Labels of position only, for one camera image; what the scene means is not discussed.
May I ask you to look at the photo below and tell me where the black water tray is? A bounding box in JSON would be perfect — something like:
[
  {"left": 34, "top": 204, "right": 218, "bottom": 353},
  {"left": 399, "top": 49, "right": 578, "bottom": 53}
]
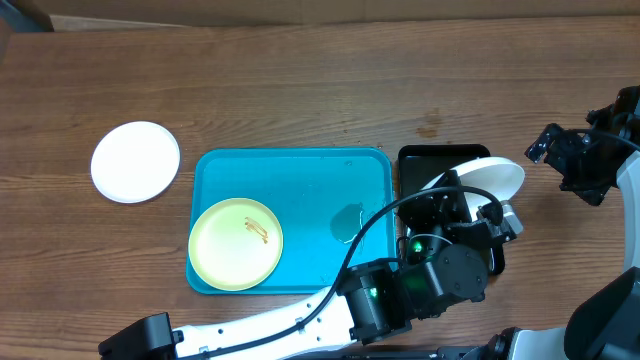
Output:
[{"left": 397, "top": 144, "right": 490, "bottom": 265}]

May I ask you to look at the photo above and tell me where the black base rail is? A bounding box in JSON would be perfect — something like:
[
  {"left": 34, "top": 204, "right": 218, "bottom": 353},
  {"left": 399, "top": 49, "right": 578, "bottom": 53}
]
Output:
[{"left": 294, "top": 344, "right": 476, "bottom": 360}]

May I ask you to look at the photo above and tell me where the yellow plate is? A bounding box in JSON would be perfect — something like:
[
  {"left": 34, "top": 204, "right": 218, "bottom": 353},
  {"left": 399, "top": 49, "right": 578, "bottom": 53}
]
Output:
[{"left": 188, "top": 198, "right": 284, "bottom": 292}]

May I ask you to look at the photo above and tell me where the white plate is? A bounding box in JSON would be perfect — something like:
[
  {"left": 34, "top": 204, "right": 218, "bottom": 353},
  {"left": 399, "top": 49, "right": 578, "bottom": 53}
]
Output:
[
  {"left": 90, "top": 121, "right": 181, "bottom": 204},
  {"left": 453, "top": 157, "right": 525, "bottom": 201}
]

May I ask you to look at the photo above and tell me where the teal plastic tray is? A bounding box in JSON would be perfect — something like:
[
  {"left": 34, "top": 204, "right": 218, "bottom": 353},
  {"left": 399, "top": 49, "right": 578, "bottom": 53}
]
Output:
[{"left": 191, "top": 147, "right": 394, "bottom": 295}]

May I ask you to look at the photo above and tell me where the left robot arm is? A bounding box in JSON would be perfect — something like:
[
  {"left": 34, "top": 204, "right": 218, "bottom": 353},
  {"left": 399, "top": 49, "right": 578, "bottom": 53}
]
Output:
[{"left": 98, "top": 170, "right": 524, "bottom": 359}]

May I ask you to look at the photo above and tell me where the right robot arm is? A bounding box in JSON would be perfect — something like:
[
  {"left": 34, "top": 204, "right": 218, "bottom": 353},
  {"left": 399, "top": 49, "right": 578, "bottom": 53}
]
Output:
[{"left": 464, "top": 86, "right": 639, "bottom": 360}]

